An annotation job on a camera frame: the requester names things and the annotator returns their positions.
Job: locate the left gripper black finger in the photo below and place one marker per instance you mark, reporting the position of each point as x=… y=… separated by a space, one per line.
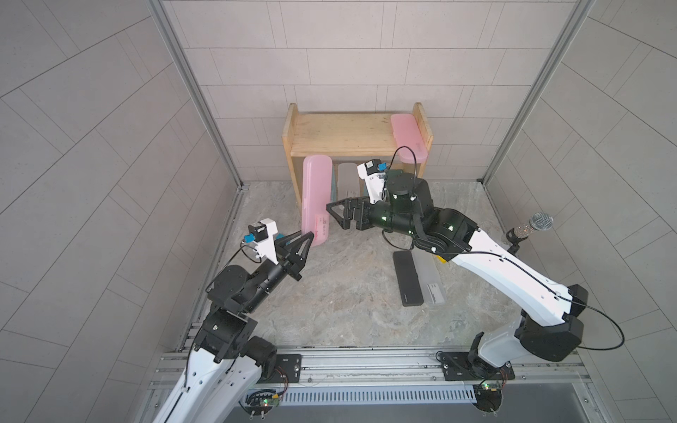
x=288 y=244
x=299 y=249

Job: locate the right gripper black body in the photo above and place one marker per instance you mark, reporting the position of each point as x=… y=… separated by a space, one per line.
x=376 y=213

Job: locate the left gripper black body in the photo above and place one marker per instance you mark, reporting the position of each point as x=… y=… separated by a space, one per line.
x=286 y=267

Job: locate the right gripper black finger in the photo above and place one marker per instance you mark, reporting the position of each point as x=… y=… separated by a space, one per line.
x=342 y=213
x=349 y=202

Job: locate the pink pencil case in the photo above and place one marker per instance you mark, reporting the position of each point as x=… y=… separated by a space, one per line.
x=409 y=141
x=317 y=185

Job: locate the black pencil case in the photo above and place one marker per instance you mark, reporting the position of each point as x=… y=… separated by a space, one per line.
x=407 y=277

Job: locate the clear white pencil case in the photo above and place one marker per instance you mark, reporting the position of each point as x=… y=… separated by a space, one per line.
x=429 y=278

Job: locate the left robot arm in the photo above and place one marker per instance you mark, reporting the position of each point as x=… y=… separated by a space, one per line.
x=226 y=358

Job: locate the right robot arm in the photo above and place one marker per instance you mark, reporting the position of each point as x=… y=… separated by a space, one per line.
x=548 y=327

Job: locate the frosted white pencil case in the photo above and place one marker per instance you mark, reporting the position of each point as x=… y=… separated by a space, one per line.
x=348 y=182

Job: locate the light teal pencil case left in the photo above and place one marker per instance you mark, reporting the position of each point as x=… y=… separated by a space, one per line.
x=334 y=185

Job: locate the wooden two-tier shelf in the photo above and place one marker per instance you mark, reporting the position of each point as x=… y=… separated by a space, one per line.
x=341 y=136

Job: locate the silver microphone on stand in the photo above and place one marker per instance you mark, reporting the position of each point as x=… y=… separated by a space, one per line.
x=537 y=223

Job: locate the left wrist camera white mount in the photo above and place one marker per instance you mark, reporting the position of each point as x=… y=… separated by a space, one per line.
x=260 y=238

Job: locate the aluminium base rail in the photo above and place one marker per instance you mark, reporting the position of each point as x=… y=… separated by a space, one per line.
x=375 y=376

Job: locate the left circuit board with wires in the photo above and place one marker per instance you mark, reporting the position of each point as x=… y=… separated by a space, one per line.
x=259 y=403

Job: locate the circuit board with wires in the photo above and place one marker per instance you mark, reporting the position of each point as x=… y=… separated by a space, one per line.
x=259 y=403
x=488 y=395

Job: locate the right circuit board with wires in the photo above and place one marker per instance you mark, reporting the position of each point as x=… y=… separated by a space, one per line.
x=488 y=395

